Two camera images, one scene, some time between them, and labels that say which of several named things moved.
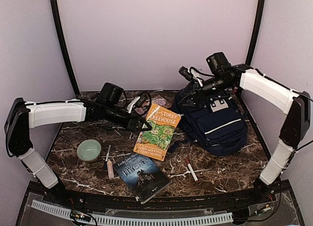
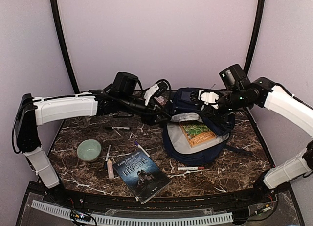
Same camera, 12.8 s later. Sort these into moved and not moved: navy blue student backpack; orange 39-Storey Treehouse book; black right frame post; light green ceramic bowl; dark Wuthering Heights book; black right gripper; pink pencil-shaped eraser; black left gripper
Moved: black left gripper; orange 39-Storey Treehouse book; navy blue student backpack; black right gripper
Not moved: black right frame post; pink pencil-shaped eraser; dark Wuthering Heights book; light green ceramic bowl
